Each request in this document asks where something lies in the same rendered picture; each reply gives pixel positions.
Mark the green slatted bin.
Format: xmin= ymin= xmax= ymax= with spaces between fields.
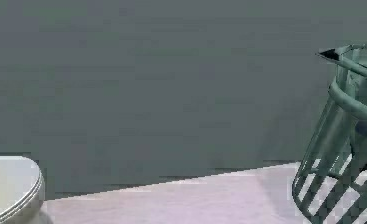
xmin=291 ymin=43 xmax=367 ymax=224

